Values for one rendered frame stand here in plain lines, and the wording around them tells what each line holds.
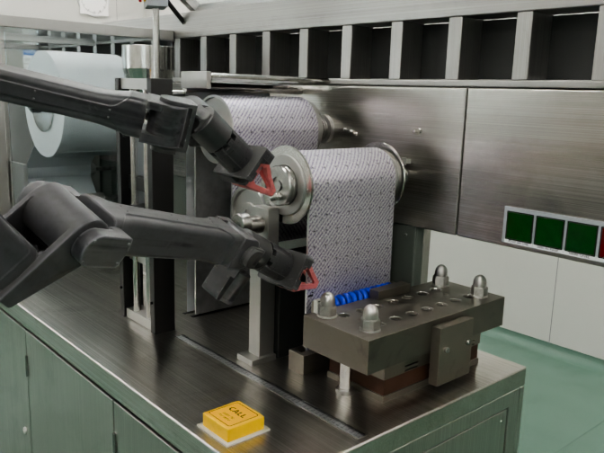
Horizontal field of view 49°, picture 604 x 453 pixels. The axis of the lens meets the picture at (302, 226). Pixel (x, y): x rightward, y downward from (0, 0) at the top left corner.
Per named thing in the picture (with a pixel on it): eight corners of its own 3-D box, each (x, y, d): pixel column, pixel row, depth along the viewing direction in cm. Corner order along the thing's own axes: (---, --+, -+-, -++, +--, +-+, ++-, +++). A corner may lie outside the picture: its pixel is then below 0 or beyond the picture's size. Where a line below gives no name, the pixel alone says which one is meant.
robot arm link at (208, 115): (189, 134, 104) (214, 108, 104) (175, 120, 109) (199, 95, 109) (217, 161, 108) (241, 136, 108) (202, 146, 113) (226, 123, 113)
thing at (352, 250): (304, 313, 124) (306, 217, 121) (387, 291, 140) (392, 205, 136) (306, 314, 124) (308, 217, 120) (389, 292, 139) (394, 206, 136)
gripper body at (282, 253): (299, 292, 115) (270, 278, 110) (263, 279, 122) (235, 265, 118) (314, 258, 116) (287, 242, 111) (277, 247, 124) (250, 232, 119)
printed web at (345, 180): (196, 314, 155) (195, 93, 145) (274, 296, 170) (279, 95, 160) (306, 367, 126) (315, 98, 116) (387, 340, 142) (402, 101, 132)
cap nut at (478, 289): (466, 295, 133) (467, 273, 132) (475, 292, 135) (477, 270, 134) (481, 299, 130) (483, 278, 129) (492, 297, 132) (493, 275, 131)
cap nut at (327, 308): (312, 315, 118) (313, 290, 117) (327, 311, 120) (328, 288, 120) (326, 320, 115) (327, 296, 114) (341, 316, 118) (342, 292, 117)
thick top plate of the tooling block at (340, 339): (302, 346, 119) (303, 314, 118) (438, 305, 145) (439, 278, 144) (367, 376, 108) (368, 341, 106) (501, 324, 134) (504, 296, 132)
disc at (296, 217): (257, 211, 131) (264, 137, 126) (259, 211, 131) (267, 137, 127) (306, 234, 120) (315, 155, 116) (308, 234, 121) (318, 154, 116)
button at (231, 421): (202, 426, 104) (202, 412, 103) (238, 413, 108) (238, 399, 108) (227, 444, 99) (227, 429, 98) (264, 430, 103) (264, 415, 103)
